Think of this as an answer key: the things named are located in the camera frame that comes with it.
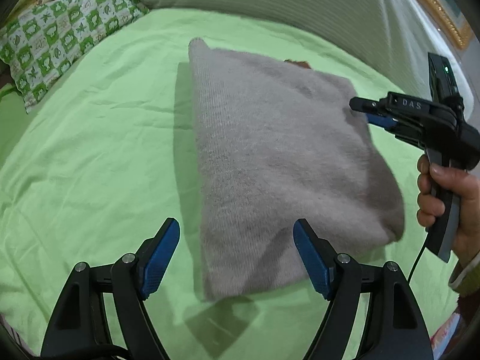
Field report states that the green white patterned pillow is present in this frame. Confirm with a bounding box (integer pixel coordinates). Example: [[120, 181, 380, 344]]
[[1, 0, 149, 111]]

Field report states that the pink fabric at bedside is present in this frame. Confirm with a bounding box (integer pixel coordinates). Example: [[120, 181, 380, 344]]
[[430, 310, 462, 360]]

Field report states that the green bed sheet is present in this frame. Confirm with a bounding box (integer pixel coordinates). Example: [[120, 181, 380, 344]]
[[0, 6, 462, 360]]

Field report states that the beige knit sweater brown trim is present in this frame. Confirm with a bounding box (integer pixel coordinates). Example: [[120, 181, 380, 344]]
[[189, 38, 404, 300]]

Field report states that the striped white green duvet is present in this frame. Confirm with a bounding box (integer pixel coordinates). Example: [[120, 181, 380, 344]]
[[141, 0, 474, 107]]

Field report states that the gold framed floral painting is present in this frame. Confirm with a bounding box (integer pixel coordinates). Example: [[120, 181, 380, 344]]
[[417, 0, 474, 50]]

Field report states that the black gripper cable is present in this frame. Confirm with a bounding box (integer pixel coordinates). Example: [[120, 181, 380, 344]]
[[406, 224, 431, 285]]

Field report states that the person's right hand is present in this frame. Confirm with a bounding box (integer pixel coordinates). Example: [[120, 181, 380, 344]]
[[416, 155, 480, 268]]

